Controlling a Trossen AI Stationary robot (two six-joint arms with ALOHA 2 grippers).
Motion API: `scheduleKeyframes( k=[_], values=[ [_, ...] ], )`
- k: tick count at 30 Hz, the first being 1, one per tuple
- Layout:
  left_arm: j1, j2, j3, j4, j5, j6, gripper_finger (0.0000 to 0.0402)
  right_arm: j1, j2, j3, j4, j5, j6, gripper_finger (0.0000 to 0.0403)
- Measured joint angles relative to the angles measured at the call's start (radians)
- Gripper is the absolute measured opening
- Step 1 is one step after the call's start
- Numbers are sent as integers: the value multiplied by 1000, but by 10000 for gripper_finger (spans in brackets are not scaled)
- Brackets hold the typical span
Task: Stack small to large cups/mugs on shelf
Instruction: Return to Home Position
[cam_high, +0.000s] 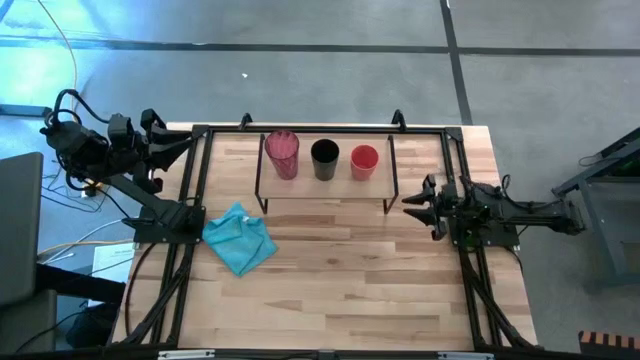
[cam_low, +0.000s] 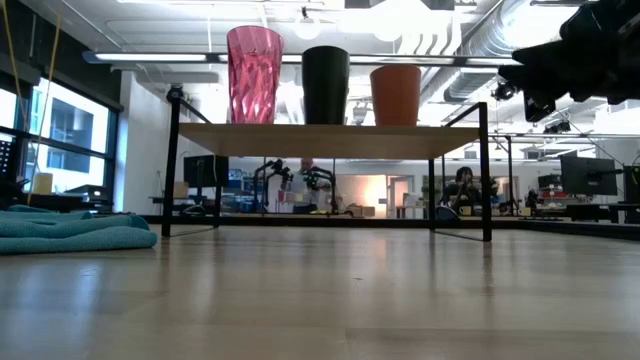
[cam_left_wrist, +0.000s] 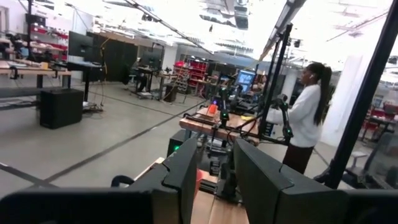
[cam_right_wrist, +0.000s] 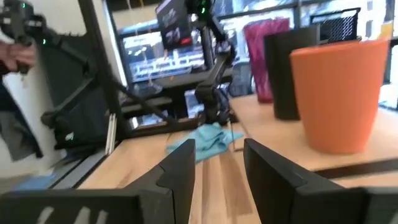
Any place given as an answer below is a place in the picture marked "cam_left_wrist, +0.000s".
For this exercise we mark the black computer with green light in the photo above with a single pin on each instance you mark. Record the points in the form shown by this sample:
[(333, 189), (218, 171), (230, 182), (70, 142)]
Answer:
[(175, 143)]

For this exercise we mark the small orange object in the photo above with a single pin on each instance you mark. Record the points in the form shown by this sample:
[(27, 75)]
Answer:
[(212, 109)]

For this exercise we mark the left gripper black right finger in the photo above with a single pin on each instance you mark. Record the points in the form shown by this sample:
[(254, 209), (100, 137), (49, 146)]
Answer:
[(295, 202)]

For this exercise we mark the black neighbouring station frame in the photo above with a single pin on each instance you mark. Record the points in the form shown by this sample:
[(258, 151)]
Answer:
[(273, 77)]

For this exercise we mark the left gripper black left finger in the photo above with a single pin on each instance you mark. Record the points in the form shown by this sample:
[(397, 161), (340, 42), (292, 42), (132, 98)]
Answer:
[(93, 207)]

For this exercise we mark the neighbouring station robot arm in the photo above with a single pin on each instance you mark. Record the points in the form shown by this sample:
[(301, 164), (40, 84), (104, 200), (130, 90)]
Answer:
[(224, 105), (285, 118)]

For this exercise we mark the dark standing desk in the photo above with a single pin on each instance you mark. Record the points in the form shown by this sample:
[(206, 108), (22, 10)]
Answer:
[(84, 65)]

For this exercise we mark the wooden neighbouring robot table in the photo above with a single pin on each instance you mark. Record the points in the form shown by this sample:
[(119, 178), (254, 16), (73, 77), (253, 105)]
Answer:
[(205, 127)]

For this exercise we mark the black waste bin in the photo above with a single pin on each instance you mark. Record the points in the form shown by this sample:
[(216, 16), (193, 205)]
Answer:
[(170, 93)]

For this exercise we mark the wooden workbench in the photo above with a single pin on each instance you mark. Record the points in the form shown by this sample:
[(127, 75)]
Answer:
[(28, 71)]

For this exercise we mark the wall shelves with red bins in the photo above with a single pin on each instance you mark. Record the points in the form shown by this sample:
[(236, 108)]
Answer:
[(49, 40)]

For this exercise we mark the rack of red bins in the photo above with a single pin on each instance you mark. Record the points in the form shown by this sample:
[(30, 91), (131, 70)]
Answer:
[(196, 71)]

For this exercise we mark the dark desk monitor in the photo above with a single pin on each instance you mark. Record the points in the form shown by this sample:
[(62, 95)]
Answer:
[(151, 59)]

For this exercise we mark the black cabinet box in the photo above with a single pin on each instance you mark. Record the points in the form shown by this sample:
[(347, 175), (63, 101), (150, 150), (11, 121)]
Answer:
[(60, 109)]

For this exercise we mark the dark partition wall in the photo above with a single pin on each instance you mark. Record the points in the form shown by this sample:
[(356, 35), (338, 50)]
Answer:
[(115, 59)]

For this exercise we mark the black aluminium station frame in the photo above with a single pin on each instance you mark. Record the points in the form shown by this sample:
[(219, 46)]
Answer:
[(363, 102)]

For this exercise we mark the large black monitor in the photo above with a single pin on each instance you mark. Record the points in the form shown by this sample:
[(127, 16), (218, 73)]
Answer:
[(80, 45)]

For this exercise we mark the blue-lit monitor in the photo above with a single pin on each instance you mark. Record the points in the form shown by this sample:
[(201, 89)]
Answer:
[(245, 79)]

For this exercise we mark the black desk with wheels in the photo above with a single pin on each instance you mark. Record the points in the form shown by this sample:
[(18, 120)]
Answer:
[(161, 76)]

